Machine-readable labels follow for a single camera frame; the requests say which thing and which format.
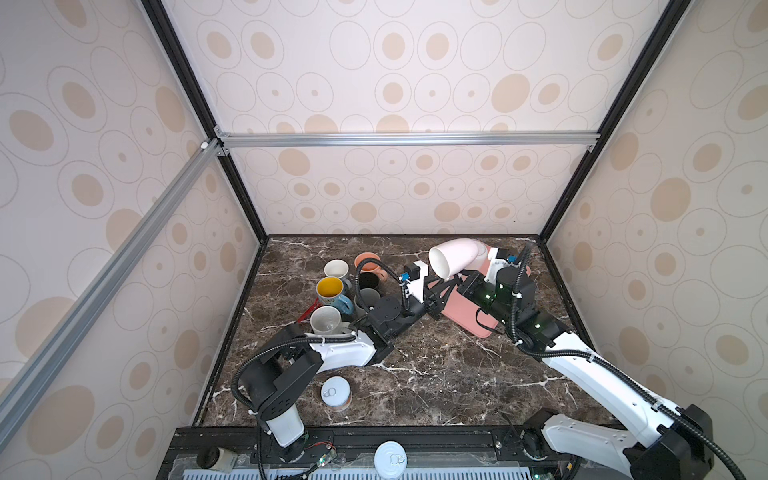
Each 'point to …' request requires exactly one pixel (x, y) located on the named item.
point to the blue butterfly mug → (329, 291)
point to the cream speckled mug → (326, 320)
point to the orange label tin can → (336, 392)
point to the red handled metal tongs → (305, 316)
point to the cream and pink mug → (371, 267)
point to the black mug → (368, 280)
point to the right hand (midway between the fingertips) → (453, 271)
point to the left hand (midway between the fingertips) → (460, 280)
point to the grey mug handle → (369, 295)
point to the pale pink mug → (457, 255)
